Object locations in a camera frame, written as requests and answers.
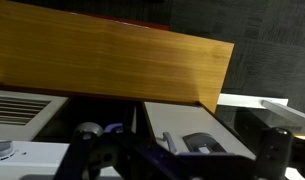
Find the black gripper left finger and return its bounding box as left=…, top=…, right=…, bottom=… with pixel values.
left=53, top=127, right=132, bottom=180

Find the white toy kitchen playset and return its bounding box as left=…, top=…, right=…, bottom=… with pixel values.
left=0, top=90, right=305, bottom=180

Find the grey oven door handle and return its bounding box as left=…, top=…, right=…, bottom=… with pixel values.
left=156, top=132, right=177, bottom=154

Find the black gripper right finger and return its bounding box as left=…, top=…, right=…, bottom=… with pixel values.
left=255, top=128, right=293, bottom=180

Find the wooden table top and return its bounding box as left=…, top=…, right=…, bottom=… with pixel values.
left=0, top=0, right=233, bottom=110

